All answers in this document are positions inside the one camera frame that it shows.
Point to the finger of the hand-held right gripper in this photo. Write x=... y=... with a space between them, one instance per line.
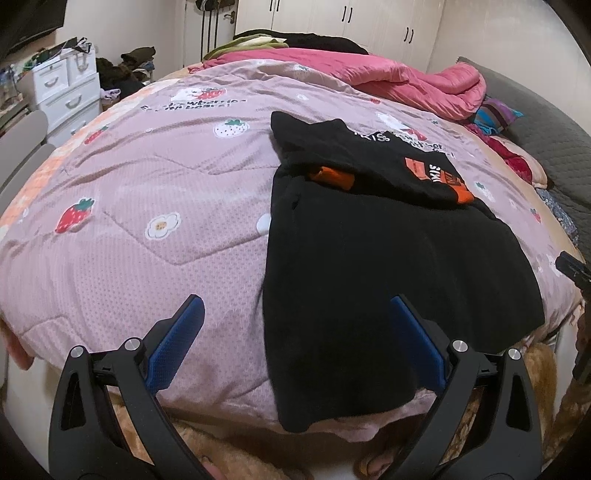
x=572 y=270

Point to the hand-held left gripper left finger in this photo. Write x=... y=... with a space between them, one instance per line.
x=178 y=341

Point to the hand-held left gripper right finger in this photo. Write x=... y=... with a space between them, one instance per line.
x=418 y=348

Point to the black t-shirt with orange print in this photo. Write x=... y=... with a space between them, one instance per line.
x=369 y=277

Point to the pile of black clothes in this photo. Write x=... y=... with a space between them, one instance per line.
x=115 y=76

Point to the green and black clothes pile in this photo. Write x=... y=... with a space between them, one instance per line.
x=323 y=44

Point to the blue floral pillow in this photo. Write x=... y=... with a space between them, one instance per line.
x=561 y=214

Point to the red blanket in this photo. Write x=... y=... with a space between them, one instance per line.
x=517 y=161

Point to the tan plush clothing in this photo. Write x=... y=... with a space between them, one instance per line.
x=249 y=457

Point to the grey quilted headboard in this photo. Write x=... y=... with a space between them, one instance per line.
x=554 y=129

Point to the pink strawberry print quilt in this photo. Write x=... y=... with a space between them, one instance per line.
x=161 y=175

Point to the colourful patterned pillow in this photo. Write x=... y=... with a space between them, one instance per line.
x=498 y=115

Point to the grey chair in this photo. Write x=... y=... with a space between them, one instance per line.
x=23 y=147

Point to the pink duvet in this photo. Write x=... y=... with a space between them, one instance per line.
x=406 y=83

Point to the lilac cloth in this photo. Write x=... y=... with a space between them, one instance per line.
x=111 y=96

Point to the white drawer unit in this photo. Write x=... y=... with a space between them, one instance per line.
x=69 y=92

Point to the olive jacket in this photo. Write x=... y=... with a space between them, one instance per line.
x=138 y=56

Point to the green cloth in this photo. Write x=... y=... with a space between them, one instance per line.
x=240 y=45

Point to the white door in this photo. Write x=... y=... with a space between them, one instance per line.
x=198 y=37

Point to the white wardrobe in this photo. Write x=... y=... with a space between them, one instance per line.
x=369 y=27

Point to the black hanging bag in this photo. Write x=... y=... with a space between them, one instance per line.
x=207 y=3

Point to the black television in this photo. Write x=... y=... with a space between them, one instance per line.
x=27 y=18

